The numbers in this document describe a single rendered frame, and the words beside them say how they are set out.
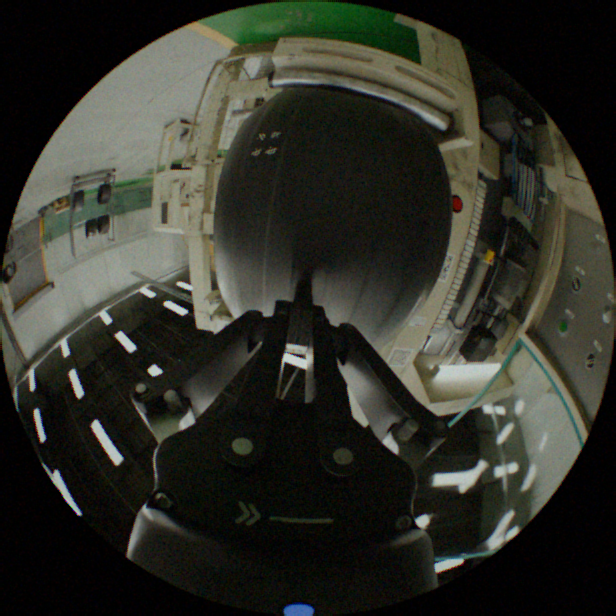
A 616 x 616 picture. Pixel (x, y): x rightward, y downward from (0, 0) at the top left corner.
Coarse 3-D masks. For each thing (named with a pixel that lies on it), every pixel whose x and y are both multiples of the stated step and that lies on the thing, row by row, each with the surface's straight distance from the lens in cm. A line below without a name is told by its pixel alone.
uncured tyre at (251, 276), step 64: (256, 128) 24; (320, 128) 22; (384, 128) 26; (256, 192) 19; (320, 192) 19; (384, 192) 20; (448, 192) 27; (256, 256) 20; (320, 256) 19; (384, 256) 20; (384, 320) 25
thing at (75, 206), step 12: (96, 180) 600; (108, 180) 641; (72, 192) 560; (84, 192) 572; (108, 192) 578; (72, 204) 556; (72, 216) 555; (96, 216) 582; (108, 216) 585; (72, 228) 554; (96, 228) 570; (108, 228) 585; (72, 240) 555; (72, 252) 614
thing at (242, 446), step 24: (288, 312) 14; (264, 336) 11; (264, 360) 9; (264, 384) 7; (240, 408) 6; (264, 408) 6; (240, 432) 6; (264, 432) 6; (240, 456) 5; (264, 456) 5
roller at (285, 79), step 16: (272, 80) 43; (288, 80) 42; (304, 80) 41; (320, 80) 41; (336, 80) 41; (352, 80) 42; (368, 96) 42; (384, 96) 42; (400, 96) 43; (416, 112) 44; (432, 112) 45; (448, 128) 47
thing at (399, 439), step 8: (408, 424) 8; (416, 424) 8; (392, 432) 9; (400, 432) 8; (408, 432) 8; (384, 440) 9; (392, 440) 8; (400, 440) 9; (408, 440) 9; (416, 440) 9; (392, 448) 9; (400, 448) 8; (408, 448) 9; (416, 448) 9; (424, 448) 9; (432, 448) 9; (400, 456) 8; (408, 456) 8; (416, 456) 8; (424, 456) 9; (416, 464) 8
